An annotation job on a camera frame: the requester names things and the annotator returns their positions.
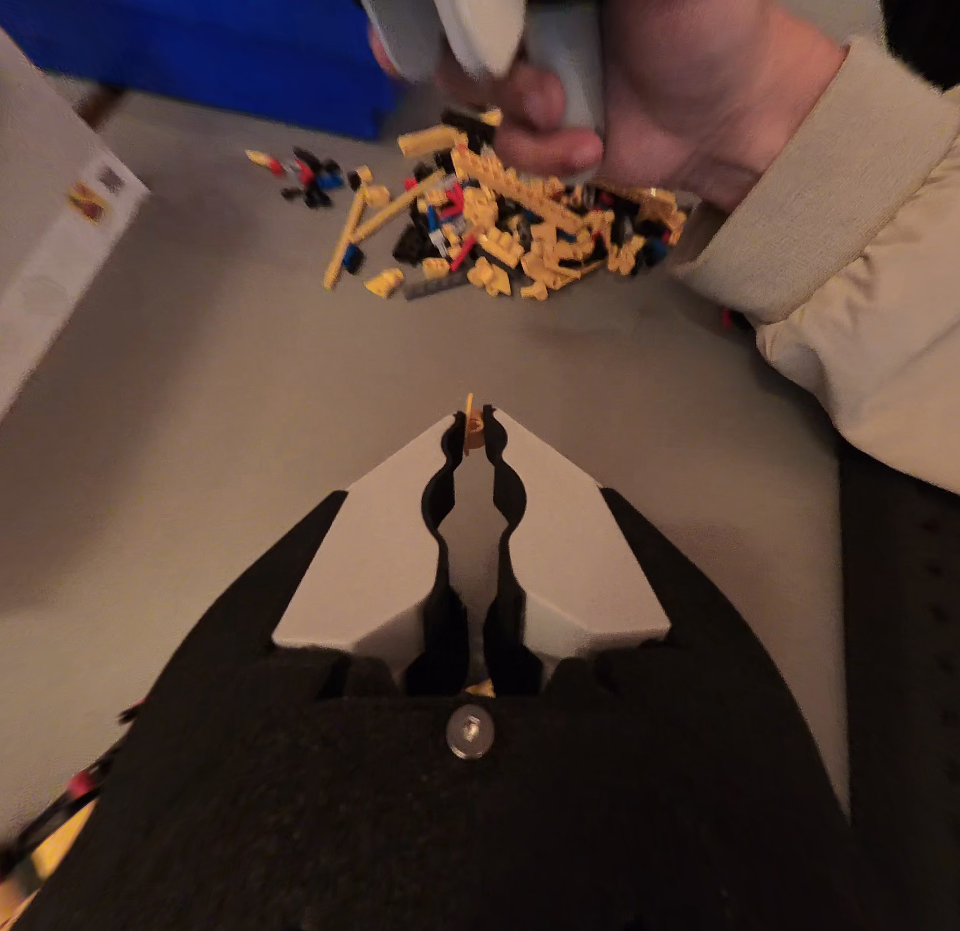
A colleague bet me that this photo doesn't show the pile of loose brick pieces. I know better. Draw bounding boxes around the pile of loose brick pieces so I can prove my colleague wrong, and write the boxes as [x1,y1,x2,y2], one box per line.
[324,104,690,304]

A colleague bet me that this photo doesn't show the grey desk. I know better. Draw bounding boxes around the grey desk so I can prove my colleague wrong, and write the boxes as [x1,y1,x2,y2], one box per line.
[0,0,886,842]

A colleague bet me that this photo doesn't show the instruction booklet with yellow car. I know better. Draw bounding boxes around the instruction booklet with yellow car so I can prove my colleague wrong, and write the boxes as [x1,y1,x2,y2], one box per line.
[0,29,151,424]

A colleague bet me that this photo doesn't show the partly built toy car model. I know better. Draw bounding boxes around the partly built toy car model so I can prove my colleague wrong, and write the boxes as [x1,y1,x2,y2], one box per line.
[0,697,145,931]

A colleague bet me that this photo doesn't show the person's right hand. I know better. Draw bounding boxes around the person's right hand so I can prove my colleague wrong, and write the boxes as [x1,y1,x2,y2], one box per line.
[367,0,850,214]

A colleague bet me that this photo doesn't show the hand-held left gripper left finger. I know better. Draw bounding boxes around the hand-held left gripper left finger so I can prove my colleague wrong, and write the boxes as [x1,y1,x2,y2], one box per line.
[271,412,468,694]

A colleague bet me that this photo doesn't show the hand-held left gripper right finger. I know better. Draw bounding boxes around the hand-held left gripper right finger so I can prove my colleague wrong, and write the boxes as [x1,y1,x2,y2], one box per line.
[483,406,672,693]

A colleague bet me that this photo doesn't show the cluster of small brick pins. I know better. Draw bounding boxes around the cluster of small brick pins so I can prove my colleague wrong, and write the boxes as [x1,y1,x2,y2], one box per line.
[246,145,363,210]

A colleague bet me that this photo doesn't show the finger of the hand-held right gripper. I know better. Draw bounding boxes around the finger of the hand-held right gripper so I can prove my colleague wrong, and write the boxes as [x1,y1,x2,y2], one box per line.
[345,0,445,85]

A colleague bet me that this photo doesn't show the blue storage bin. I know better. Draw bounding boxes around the blue storage bin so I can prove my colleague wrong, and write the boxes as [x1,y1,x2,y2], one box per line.
[0,0,400,142]

